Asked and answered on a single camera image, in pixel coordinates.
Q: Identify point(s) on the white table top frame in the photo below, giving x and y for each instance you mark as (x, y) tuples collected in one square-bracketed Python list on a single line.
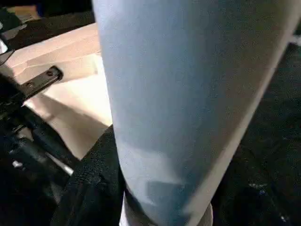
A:
[(70, 84)]

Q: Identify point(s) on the black work mat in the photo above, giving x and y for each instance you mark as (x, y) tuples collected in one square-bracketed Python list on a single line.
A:
[(277, 117)]

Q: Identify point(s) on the white plastic table leg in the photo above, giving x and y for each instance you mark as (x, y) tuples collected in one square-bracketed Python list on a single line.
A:
[(188, 103)]

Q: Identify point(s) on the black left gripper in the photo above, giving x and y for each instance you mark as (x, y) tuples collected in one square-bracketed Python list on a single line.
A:
[(23, 136)]

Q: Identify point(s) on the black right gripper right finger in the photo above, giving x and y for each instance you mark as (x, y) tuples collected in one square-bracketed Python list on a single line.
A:
[(256, 197)]

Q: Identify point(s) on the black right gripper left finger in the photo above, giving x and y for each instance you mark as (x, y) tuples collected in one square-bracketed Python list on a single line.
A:
[(91, 183)]

